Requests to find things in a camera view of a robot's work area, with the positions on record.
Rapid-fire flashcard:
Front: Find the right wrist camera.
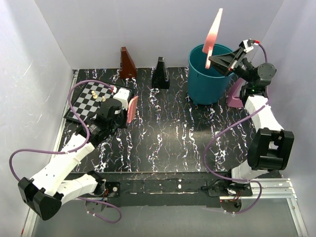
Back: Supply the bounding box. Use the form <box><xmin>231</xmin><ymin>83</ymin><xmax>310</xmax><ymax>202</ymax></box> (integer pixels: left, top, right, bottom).
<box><xmin>239</xmin><ymin>39</ymin><xmax>257</xmax><ymax>53</ymax></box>

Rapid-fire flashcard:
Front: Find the brown metronome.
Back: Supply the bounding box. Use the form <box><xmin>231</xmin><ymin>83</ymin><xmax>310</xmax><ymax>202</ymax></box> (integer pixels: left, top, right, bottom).
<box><xmin>119</xmin><ymin>47</ymin><xmax>137</xmax><ymax>79</ymax></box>

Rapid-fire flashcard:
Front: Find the pink hand brush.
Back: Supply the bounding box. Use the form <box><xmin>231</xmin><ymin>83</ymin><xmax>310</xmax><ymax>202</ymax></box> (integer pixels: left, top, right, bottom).
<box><xmin>126</xmin><ymin>96</ymin><xmax>138</xmax><ymax>124</ymax></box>

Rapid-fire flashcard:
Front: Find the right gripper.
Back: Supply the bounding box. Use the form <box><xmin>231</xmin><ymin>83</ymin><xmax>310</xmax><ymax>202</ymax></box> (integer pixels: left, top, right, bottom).
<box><xmin>206</xmin><ymin>47</ymin><xmax>254</xmax><ymax>85</ymax></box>

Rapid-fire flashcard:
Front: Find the pink dustpan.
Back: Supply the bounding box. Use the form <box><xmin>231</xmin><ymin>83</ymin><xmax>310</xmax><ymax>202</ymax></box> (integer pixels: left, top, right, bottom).
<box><xmin>202</xmin><ymin>8</ymin><xmax>223</xmax><ymax>69</ymax></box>

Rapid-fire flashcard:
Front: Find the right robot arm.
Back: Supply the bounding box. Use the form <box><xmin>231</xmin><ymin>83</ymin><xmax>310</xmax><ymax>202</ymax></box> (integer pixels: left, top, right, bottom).
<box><xmin>202</xmin><ymin>48</ymin><xmax>294</xmax><ymax>197</ymax></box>

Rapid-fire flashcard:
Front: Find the black metronome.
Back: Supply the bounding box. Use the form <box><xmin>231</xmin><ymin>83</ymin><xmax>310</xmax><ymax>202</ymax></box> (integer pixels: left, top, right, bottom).
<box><xmin>152</xmin><ymin>57</ymin><xmax>170</xmax><ymax>89</ymax></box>

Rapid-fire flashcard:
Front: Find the pink metronome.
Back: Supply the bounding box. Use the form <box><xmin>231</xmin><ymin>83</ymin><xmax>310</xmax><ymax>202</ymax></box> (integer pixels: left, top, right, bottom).
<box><xmin>227</xmin><ymin>78</ymin><xmax>244</xmax><ymax>108</ymax></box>

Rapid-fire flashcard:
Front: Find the teal plastic bin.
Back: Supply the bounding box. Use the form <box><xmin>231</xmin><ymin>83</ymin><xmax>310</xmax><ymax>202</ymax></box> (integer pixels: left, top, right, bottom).
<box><xmin>187</xmin><ymin>44</ymin><xmax>237</xmax><ymax>105</ymax></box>

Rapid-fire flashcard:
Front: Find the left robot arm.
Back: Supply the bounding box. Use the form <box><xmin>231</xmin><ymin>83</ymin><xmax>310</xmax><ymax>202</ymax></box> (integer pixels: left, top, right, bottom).
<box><xmin>18</xmin><ymin>98</ymin><xmax>135</xmax><ymax>221</ymax></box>

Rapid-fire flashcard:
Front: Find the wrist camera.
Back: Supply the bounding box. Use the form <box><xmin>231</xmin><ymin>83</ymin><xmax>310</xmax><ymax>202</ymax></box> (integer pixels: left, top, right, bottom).
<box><xmin>239</xmin><ymin>39</ymin><xmax>257</xmax><ymax>53</ymax></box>
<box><xmin>113</xmin><ymin>88</ymin><xmax>130</xmax><ymax>110</ymax></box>

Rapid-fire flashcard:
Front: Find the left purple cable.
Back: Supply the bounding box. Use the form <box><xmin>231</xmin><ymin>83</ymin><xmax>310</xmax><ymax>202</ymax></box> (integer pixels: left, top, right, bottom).
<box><xmin>9</xmin><ymin>79</ymin><xmax>122</xmax><ymax>224</ymax></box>

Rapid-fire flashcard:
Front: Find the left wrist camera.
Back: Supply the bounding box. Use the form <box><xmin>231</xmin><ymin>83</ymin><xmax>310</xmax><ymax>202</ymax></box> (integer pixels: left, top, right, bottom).
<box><xmin>113</xmin><ymin>88</ymin><xmax>130</xmax><ymax>110</ymax></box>

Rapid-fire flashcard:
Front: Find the chessboard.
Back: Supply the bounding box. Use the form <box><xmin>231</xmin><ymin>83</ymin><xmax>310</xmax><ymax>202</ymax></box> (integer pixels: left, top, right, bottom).
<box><xmin>63</xmin><ymin>81</ymin><xmax>134</xmax><ymax>123</ymax></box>

